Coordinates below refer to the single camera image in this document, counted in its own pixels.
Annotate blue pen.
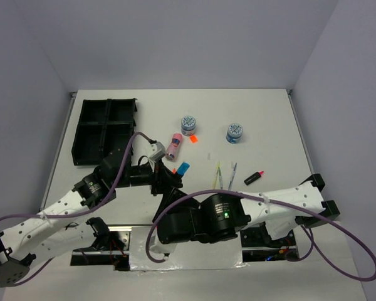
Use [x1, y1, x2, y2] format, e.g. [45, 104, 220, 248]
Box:
[228, 162, 238, 191]

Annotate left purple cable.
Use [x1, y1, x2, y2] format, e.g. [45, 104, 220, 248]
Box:
[0, 132, 156, 285]

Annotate black four-compartment organizer tray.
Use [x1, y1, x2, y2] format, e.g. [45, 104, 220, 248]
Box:
[71, 98, 137, 166]

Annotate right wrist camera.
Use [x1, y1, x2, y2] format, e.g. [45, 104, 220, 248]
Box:
[149, 236, 177, 255]

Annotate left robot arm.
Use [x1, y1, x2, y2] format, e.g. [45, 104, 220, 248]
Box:
[0, 150, 184, 288]

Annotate pink-capped clear tube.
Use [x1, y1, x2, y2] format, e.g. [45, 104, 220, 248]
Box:
[165, 134, 183, 161]

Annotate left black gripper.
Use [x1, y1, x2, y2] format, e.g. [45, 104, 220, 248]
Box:
[113, 157, 183, 196]

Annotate yellow pen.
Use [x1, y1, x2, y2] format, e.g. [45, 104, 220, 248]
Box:
[212, 161, 220, 189]

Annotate blue-lidded jar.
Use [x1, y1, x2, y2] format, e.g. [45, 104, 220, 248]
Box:
[226, 123, 243, 144]
[180, 115, 196, 137]

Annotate green pen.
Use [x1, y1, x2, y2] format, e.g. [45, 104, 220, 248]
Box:
[217, 166, 224, 190]

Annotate pink highlighter marker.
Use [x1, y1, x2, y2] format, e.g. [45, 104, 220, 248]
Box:
[244, 171, 264, 186]

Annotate blue-lidded jar left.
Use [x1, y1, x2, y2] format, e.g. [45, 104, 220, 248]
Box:
[180, 115, 196, 137]

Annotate blue-lidded jar right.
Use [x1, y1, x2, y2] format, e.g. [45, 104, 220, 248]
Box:
[226, 123, 243, 144]

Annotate blue highlighter cap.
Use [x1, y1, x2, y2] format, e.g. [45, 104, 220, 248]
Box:
[176, 162, 190, 175]

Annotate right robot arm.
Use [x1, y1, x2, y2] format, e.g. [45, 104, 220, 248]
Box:
[153, 174, 340, 245]

